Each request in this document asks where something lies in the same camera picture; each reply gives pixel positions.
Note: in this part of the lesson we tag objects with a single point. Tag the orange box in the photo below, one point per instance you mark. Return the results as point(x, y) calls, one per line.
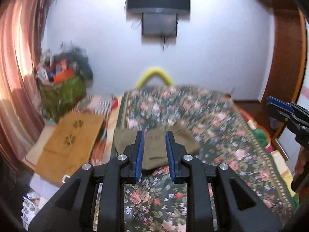
point(63, 75)

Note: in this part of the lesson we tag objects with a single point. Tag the striped cloth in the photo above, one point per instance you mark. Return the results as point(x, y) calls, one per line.
point(96, 104)

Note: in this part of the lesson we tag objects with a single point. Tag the colourful fleece blanket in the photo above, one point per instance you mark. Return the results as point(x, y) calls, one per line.
point(258, 120)

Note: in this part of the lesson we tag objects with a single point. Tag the olive khaki pants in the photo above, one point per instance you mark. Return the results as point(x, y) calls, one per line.
point(154, 155)

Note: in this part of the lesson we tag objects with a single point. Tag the pink curtain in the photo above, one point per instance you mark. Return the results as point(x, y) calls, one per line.
point(22, 27)

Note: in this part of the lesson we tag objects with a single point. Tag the green storage bag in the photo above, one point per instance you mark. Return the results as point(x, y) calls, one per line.
point(58, 99)

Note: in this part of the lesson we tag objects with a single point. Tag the white papers pile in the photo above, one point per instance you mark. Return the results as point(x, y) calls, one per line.
point(33, 201)

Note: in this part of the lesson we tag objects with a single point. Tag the yellow foam tube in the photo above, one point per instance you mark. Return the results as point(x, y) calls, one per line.
point(154, 72)

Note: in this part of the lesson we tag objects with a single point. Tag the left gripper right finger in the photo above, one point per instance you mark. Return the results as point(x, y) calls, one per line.
point(217, 198)

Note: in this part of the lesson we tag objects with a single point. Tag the wooden lap desk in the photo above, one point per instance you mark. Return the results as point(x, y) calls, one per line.
point(69, 147)

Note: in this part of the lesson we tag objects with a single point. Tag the grey clothes pile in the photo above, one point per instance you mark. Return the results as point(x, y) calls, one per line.
point(71, 57)

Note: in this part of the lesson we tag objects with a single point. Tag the wooden wardrobe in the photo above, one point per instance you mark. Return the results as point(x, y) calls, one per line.
point(287, 68)

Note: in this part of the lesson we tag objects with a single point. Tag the person's right hand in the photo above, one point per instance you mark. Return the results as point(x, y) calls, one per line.
point(301, 170)

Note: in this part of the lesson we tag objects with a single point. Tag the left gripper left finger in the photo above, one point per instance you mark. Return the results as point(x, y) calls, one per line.
point(93, 189)

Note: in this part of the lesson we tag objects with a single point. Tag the floral bedspread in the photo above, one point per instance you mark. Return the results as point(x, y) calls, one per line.
point(212, 128)

